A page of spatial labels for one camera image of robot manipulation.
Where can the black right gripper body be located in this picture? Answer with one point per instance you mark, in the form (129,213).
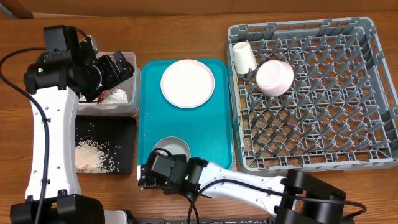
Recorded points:
(164,186)

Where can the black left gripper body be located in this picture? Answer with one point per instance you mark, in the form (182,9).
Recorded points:
(110,76)

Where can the white napkin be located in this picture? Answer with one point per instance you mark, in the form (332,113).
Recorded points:
(117,96)

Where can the grey bowl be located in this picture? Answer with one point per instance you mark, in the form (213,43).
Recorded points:
(175,146)

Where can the pile of rice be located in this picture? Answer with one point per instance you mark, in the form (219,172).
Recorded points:
(93,151)

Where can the pink plate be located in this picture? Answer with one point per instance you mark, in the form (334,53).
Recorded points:
(187,83)

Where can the cream cup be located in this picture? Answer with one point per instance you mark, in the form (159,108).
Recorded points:
(244,59)

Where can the pink bowl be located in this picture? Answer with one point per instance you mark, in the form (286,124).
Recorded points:
(274,77)

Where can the red snack wrapper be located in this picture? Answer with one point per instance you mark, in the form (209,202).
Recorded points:
(102,96)

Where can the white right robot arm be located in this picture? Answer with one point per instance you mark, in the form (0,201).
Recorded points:
(297,197)

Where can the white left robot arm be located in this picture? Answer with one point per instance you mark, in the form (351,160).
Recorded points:
(53,194)

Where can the clear plastic bin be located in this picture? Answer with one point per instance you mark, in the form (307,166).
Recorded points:
(66,85)

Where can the black tray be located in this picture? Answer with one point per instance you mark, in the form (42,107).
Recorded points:
(121,131)

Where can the teal serving tray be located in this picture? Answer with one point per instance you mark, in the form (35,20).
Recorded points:
(206,129)

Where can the grey dish rack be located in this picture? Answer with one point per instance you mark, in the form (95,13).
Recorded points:
(340,112)

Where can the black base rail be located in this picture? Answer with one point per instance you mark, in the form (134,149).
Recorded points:
(230,220)

